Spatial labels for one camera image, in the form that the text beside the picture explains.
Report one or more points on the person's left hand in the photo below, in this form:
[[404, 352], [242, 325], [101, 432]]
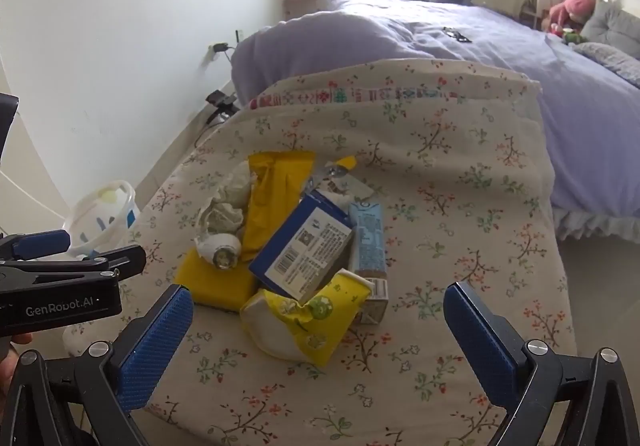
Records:
[[11, 366]]

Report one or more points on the yellow white wrapper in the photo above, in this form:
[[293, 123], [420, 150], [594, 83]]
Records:
[[320, 326]]

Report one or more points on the floral beige blanket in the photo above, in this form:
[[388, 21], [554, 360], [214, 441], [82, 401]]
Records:
[[450, 176]]

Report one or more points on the black floor device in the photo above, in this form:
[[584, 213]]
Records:
[[222, 101]]

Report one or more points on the white plastic bin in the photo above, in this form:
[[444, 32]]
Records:
[[100, 221]]

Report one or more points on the pink plush toy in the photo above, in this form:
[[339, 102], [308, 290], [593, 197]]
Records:
[[575, 9]]

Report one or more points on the light blue drink carton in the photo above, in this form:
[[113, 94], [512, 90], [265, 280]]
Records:
[[367, 241]]

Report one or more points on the black wall charger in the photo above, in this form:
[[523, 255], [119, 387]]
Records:
[[220, 48]]

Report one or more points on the grey patterned pillow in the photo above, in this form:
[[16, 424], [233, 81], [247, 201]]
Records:
[[615, 61]]

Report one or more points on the purple duvet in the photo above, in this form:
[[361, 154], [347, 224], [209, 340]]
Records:
[[375, 31]]

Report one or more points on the small white drink bottle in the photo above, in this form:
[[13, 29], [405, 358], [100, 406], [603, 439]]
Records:
[[220, 248]]

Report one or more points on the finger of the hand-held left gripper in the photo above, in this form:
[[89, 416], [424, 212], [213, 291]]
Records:
[[40, 243], [115, 262]]

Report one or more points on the white snack packet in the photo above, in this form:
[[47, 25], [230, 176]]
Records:
[[340, 186]]

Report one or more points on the black glasses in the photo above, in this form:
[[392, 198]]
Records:
[[457, 35]]

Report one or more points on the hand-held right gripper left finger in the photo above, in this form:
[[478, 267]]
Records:
[[155, 341]]

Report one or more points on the dark blue cardboard box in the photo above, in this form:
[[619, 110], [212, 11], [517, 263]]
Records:
[[300, 251]]

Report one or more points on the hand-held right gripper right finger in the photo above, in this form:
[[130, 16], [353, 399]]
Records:
[[480, 341]]

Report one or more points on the white tissue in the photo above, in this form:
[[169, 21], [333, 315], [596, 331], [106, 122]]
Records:
[[225, 211]]

